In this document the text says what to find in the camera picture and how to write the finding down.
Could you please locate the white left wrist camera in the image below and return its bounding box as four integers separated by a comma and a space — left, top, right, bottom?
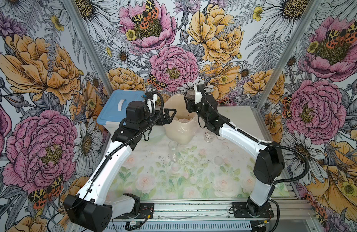
145, 95, 158, 114

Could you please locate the right black corrugated cable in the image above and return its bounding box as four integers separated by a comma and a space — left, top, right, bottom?
196, 84, 310, 186

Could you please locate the black corrugated cable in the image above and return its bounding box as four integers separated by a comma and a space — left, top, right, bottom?
196, 84, 310, 186
82, 91, 165, 201

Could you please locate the clear jar with rose tea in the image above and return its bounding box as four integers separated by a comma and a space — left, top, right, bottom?
204, 130, 216, 143

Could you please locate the bin with pink bag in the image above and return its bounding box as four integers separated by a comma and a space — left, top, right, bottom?
164, 95, 199, 145

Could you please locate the clear jar dried tea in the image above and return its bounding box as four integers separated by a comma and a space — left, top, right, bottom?
168, 141, 178, 162

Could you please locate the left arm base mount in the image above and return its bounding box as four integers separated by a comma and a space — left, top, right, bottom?
124, 202, 155, 219

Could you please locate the aluminium front rail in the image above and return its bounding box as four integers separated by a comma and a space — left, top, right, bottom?
69, 199, 318, 232

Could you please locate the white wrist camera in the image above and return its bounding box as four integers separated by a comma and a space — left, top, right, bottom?
195, 86, 203, 104
145, 95, 158, 114

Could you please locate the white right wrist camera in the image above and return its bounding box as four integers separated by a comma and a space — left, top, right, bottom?
195, 86, 203, 104

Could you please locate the left black corrugated cable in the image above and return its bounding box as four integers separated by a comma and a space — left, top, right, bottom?
82, 91, 165, 201

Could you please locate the clear jar lid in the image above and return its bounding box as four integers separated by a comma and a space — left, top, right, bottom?
214, 156, 224, 166
171, 162, 181, 173

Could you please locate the blue lidded storage box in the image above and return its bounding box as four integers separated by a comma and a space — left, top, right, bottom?
97, 90, 145, 134

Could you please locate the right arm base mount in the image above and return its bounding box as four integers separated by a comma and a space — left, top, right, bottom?
231, 202, 274, 219

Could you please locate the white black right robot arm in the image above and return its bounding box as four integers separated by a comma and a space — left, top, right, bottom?
184, 93, 285, 217

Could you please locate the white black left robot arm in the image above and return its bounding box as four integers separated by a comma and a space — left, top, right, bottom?
63, 100, 176, 232

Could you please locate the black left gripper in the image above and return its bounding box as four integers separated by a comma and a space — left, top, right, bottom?
139, 109, 176, 131

